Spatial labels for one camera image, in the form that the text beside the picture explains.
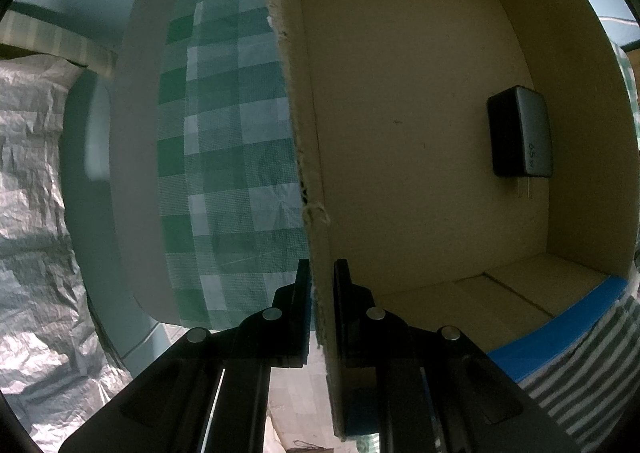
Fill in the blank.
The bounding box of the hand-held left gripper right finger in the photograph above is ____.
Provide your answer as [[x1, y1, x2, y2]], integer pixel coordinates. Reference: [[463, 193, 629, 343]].
[[332, 258, 584, 453]]

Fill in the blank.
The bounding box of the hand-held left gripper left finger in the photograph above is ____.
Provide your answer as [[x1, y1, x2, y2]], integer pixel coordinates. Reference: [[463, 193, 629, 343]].
[[59, 258, 313, 453]]

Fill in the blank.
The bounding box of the cardboard box with blue tape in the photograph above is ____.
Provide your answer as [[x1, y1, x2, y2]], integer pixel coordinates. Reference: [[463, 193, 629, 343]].
[[260, 0, 628, 444]]

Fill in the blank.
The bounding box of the black power adapter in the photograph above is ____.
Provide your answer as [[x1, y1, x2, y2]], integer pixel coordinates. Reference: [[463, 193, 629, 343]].
[[486, 86, 555, 201]]

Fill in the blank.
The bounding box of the green checkered tablecloth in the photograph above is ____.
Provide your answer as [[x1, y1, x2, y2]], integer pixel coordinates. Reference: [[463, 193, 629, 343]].
[[156, 0, 640, 331]]

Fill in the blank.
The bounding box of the grey white striped cloth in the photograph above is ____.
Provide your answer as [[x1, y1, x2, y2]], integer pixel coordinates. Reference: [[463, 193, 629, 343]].
[[517, 233, 640, 453]]

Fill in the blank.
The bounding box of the silver crinkled tarp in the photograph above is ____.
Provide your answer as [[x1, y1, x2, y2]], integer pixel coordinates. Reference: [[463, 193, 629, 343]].
[[0, 55, 136, 434]]

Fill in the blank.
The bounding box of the beige striped cloth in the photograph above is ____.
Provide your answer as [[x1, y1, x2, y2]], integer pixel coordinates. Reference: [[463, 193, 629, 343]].
[[0, 13, 118, 78]]

